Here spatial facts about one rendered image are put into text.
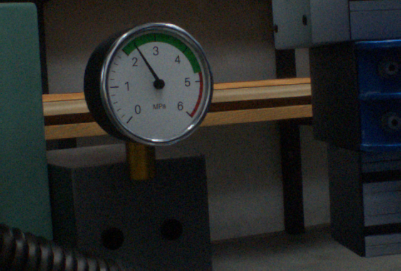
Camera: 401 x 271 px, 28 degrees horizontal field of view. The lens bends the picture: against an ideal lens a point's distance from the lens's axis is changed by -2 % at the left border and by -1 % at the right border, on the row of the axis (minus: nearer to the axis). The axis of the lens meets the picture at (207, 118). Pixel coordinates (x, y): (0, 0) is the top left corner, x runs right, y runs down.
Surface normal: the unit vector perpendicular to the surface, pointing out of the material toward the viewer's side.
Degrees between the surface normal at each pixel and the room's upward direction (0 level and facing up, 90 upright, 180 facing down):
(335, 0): 90
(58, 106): 89
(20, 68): 90
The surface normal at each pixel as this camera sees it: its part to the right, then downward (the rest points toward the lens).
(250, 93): 0.39, 0.02
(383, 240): 0.14, 0.04
